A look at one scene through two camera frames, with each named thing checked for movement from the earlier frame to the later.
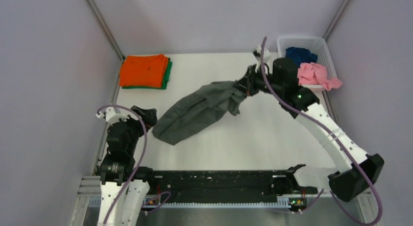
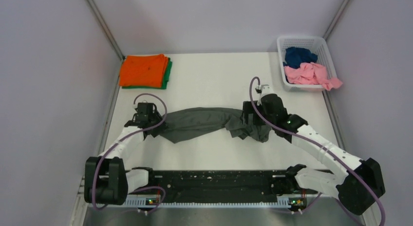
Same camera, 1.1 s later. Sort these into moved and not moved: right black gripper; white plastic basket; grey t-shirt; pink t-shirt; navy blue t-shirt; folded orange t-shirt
Moved: right black gripper; grey t-shirt
Not moved: pink t-shirt; white plastic basket; folded orange t-shirt; navy blue t-shirt
